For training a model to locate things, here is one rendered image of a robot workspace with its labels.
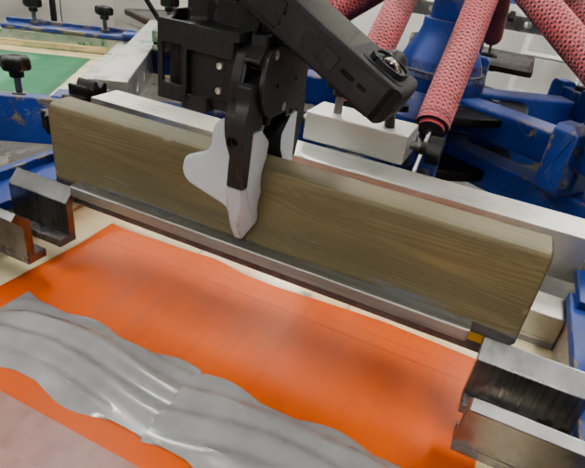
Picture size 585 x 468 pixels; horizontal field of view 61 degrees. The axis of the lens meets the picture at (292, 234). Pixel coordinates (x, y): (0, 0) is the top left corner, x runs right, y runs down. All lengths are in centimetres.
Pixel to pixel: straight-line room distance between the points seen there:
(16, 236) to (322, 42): 31
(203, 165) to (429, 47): 77
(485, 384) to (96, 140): 36
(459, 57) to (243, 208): 53
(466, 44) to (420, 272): 53
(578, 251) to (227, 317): 34
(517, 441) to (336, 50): 25
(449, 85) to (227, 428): 58
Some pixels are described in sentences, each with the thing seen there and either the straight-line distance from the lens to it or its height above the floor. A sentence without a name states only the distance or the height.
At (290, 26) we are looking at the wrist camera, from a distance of 32.
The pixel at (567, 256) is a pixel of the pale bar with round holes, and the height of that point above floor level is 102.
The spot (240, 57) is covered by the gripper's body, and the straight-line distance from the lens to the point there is 33.
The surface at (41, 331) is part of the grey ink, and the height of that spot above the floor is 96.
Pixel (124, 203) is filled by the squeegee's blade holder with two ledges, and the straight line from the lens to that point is 44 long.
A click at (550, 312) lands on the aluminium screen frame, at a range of 51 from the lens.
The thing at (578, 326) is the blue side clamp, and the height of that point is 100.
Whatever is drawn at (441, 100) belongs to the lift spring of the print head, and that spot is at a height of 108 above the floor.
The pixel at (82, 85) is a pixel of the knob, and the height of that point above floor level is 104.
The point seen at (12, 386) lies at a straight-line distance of 42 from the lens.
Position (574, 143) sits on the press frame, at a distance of 91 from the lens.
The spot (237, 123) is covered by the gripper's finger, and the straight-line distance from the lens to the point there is 32.
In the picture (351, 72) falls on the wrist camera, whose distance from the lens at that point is 31.
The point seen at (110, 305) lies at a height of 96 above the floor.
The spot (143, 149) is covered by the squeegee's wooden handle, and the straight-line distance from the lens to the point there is 42.
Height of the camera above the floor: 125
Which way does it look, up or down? 30 degrees down
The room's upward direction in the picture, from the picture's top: 8 degrees clockwise
